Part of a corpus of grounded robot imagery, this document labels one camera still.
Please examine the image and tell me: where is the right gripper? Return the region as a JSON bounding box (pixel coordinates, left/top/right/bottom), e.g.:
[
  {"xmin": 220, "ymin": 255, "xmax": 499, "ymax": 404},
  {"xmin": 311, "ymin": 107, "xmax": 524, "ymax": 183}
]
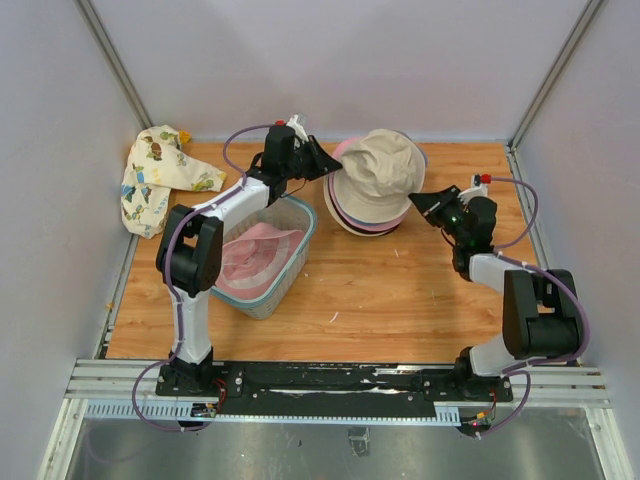
[{"xmin": 408, "ymin": 186, "xmax": 468, "ymax": 245}]

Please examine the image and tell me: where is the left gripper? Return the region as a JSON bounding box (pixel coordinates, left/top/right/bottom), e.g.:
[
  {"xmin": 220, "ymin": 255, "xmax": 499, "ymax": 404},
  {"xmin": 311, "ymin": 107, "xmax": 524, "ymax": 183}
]
[{"xmin": 284, "ymin": 136, "xmax": 343, "ymax": 182}]

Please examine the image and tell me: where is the pink bucket hat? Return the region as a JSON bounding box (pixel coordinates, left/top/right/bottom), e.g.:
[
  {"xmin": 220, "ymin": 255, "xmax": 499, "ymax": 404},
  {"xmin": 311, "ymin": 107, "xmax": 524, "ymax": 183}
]
[{"xmin": 327, "ymin": 135, "xmax": 406, "ymax": 235}]

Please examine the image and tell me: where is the beige bucket hat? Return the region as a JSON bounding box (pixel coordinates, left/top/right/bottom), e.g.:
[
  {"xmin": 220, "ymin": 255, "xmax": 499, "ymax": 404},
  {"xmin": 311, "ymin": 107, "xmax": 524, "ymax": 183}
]
[{"xmin": 323, "ymin": 178, "xmax": 397, "ymax": 238}]

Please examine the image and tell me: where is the grey plastic laundry basket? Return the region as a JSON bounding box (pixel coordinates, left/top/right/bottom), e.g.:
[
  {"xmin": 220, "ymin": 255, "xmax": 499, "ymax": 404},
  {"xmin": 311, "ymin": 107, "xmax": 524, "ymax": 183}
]
[{"xmin": 211, "ymin": 197, "xmax": 317, "ymax": 320}]

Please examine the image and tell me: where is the khaki wide brim hat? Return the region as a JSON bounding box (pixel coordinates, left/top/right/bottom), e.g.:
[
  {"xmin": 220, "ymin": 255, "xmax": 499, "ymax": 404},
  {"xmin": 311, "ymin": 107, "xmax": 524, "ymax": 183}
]
[{"xmin": 332, "ymin": 128, "xmax": 426, "ymax": 222}]

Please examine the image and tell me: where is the blue bucket hat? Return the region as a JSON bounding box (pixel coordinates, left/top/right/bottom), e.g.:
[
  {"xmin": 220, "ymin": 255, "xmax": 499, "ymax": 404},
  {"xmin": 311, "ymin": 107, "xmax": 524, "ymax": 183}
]
[{"xmin": 349, "ymin": 132, "xmax": 430, "ymax": 226}]

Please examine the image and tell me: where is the light pink hat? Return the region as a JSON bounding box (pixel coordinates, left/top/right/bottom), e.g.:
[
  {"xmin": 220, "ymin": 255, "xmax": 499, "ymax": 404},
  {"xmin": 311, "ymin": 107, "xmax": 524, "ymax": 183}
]
[{"xmin": 215, "ymin": 222, "xmax": 304, "ymax": 301}]

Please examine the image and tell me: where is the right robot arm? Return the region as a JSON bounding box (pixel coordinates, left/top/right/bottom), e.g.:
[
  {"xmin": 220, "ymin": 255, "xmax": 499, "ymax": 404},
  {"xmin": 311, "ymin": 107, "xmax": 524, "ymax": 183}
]
[{"xmin": 409, "ymin": 180, "xmax": 590, "ymax": 401}]

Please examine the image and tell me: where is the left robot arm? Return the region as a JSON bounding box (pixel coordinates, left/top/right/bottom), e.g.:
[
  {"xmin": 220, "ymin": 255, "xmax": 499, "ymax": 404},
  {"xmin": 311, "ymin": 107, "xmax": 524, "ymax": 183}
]
[{"xmin": 156, "ymin": 114, "xmax": 341, "ymax": 396}]

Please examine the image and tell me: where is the small yellow object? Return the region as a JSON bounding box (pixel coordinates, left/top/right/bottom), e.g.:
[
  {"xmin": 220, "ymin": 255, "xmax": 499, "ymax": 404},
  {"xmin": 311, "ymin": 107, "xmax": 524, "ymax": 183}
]
[{"xmin": 179, "ymin": 130, "xmax": 191, "ymax": 144}]

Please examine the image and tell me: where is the cartoon print cloth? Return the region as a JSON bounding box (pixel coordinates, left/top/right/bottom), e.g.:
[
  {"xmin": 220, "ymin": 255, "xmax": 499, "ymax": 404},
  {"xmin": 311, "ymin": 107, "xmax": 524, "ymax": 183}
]
[{"xmin": 120, "ymin": 125, "xmax": 227, "ymax": 239}]

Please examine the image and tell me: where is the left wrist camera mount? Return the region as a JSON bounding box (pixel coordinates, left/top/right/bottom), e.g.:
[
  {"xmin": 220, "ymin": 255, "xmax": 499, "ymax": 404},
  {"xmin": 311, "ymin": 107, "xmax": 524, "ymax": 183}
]
[{"xmin": 275, "ymin": 113, "xmax": 308, "ymax": 144}]

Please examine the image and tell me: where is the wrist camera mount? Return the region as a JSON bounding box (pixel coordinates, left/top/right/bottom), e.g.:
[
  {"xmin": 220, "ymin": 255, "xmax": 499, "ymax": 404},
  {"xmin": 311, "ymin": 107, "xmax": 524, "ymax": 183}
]
[
  {"xmin": 275, "ymin": 113, "xmax": 308, "ymax": 144},
  {"xmin": 458, "ymin": 174, "xmax": 492, "ymax": 205}
]

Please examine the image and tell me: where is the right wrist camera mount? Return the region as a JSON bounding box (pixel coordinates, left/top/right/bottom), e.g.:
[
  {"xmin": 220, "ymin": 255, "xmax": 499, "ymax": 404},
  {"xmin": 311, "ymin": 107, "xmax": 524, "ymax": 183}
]
[{"xmin": 458, "ymin": 174, "xmax": 492, "ymax": 205}]

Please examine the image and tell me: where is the grey cable duct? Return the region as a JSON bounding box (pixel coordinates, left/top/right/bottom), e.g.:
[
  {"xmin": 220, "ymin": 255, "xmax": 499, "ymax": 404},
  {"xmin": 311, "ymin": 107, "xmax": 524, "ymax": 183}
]
[{"xmin": 84, "ymin": 402, "xmax": 461, "ymax": 426}]

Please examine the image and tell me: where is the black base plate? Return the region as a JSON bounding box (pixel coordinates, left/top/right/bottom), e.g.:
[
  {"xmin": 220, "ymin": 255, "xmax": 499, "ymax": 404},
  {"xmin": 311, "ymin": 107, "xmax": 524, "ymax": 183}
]
[{"xmin": 170, "ymin": 361, "xmax": 513, "ymax": 413}]

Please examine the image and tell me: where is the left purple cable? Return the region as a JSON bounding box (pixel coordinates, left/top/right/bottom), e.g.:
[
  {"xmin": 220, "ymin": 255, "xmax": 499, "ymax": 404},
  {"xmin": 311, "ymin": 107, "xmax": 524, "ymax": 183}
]
[{"xmin": 130, "ymin": 119, "xmax": 286, "ymax": 464}]

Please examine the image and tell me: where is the aluminium frame rail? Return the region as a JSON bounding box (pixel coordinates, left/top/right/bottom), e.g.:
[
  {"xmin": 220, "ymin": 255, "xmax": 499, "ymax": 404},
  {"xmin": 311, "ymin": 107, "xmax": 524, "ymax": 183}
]
[{"xmin": 66, "ymin": 359, "xmax": 609, "ymax": 404}]

